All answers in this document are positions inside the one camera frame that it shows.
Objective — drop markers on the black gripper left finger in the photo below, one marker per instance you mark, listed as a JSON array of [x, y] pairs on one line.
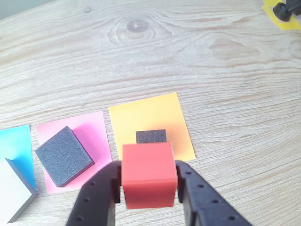
[[94, 200]]

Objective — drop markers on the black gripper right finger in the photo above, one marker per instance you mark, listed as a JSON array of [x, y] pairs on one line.
[[207, 207]]

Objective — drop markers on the medium dark block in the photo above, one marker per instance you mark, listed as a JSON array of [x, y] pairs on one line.
[[63, 155]]

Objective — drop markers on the small red cube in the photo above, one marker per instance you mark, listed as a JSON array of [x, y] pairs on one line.
[[148, 174]]

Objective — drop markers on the large grey block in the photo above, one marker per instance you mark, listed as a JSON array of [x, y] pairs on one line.
[[11, 188]]

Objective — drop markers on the small dark cube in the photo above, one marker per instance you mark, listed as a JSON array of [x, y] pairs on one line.
[[150, 136]]

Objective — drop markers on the pink paper sheet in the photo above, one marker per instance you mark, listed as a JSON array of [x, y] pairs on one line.
[[94, 131]]

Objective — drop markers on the blue paper sheet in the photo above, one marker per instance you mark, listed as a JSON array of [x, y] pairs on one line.
[[21, 146]]

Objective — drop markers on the orange paper sheet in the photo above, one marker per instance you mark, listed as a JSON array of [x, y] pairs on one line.
[[150, 113]]

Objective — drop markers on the yellow tape on table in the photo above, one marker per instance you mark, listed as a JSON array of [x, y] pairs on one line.
[[287, 24]]

